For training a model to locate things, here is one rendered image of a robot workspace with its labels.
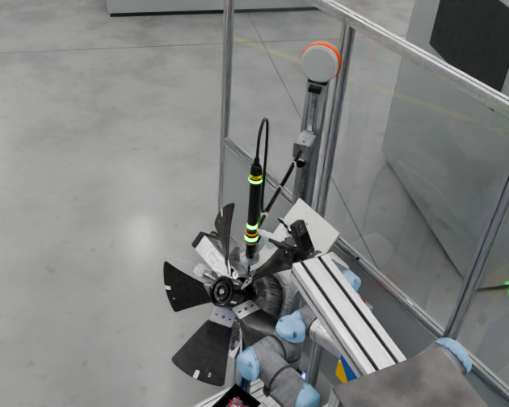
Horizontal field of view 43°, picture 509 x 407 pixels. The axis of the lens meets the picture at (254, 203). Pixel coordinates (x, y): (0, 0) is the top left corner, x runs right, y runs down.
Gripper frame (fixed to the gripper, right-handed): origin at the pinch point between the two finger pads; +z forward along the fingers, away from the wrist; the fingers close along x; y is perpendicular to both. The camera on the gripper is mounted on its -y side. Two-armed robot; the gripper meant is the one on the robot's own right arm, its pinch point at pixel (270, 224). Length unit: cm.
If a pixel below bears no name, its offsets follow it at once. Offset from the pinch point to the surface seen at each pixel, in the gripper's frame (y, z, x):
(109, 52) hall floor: 167, 417, 208
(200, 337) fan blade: 61, 17, -15
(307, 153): 12, 30, 53
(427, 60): -39, -4, 69
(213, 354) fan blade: 66, 10, -14
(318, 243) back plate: 36, 7, 38
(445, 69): -39, -12, 68
